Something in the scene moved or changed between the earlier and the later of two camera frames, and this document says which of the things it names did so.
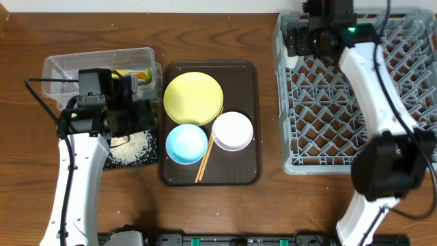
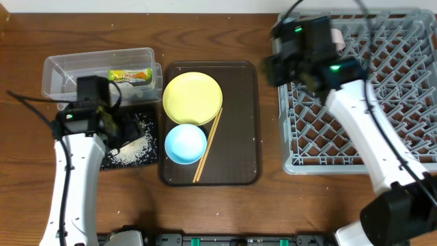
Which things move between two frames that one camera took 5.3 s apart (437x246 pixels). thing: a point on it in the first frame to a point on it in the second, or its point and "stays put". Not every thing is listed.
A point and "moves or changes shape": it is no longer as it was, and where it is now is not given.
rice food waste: x=136 y=149 stays put
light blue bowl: x=186 y=144 stays put
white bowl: x=232 y=131 moves or changes shape
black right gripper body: x=291 y=42 to x=277 y=70
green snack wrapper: x=141 y=74 stays put
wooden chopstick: x=206 y=154 stays put
